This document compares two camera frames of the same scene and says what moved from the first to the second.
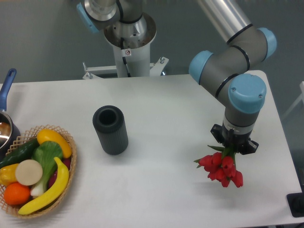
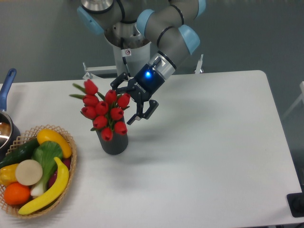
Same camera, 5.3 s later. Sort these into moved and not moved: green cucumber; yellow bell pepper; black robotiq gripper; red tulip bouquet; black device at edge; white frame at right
Moved: red tulip bouquet; black robotiq gripper
Not moved: white frame at right; green cucumber; yellow bell pepper; black device at edge
